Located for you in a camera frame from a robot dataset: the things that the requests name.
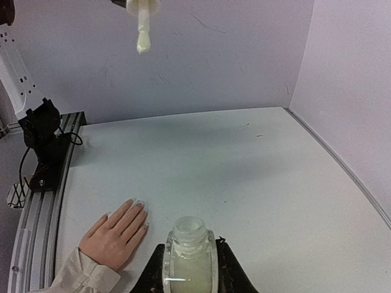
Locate clear nail polish bottle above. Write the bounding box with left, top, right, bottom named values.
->
left=162, top=216, right=219, bottom=292

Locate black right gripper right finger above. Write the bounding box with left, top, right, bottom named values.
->
left=216, top=237, right=258, bottom=293

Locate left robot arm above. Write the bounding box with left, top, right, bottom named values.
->
left=1, top=1, right=82, bottom=193

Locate mannequin hand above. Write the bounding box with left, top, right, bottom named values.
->
left=79, top=200, right=148, bottom=272

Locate aluminium back table rail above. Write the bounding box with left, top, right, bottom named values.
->
left=284, top=107, right=391, bottom=229

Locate aluminium front rail frame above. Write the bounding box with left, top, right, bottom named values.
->
left=0, top=111, right=86, bottom=293

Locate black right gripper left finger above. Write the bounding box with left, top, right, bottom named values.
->
left=130, top=244, right=165, bottom=293

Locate beige sleeved forearm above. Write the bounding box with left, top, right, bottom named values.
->
left=38, top=248, right=121, bottom=292

